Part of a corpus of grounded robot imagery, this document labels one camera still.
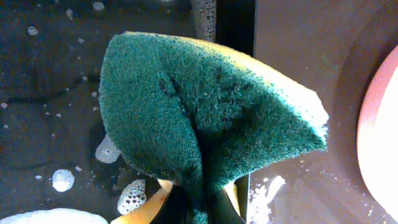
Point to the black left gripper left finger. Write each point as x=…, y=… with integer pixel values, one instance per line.
x=178, y=205

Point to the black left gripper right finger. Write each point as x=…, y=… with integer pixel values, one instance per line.
x=221, y=210

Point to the yellow green sponge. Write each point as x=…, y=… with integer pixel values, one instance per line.
x=202, y=115

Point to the pink plate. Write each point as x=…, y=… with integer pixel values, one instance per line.
x=376, y=139

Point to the black sponge tray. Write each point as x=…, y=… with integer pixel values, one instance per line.
x=51, y=56

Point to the dark brown serving tray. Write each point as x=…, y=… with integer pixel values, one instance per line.
x=333, y=48

